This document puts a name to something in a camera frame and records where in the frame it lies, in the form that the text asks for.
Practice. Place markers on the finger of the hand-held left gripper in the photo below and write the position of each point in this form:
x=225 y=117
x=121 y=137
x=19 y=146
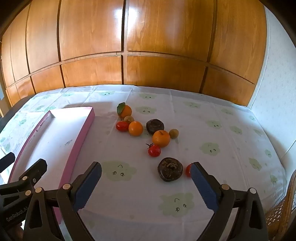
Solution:
x=7 y=161
x=34 y=171

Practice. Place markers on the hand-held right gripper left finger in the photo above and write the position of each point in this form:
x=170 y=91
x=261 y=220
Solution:
x=86 y=187

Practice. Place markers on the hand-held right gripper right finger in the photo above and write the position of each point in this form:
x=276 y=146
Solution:
x=203 y=187

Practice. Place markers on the pink tray box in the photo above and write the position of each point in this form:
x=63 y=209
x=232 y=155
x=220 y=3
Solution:
x=53 y=139

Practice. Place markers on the dark brown round fruit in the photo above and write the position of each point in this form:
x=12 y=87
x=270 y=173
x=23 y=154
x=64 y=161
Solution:
x=154 y=125
x=170 y=170

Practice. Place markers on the red tomato with stem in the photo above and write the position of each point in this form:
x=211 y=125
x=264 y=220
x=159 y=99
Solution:
x=154 y=150

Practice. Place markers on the small green-brown kiwi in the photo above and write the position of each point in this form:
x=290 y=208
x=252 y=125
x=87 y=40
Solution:
x=129 y=119
x=173 y=133

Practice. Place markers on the orange with stem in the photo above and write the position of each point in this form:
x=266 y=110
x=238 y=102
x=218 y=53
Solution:
x=161 y=139

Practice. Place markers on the smooth orange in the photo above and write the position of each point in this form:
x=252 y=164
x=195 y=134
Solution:
x=135 y=128

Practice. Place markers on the orange with green leaf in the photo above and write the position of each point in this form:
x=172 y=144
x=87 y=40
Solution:
x=126 y=111

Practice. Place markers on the white cloud print tablecloth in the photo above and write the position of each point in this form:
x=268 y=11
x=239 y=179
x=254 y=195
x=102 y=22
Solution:
x=219 y=143

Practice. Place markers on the wicker chair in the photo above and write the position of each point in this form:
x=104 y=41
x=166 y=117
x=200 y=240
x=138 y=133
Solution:
x=281 y=208

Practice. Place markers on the wooden panelled wardrobe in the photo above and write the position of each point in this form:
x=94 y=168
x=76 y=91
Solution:
x=161 y=34

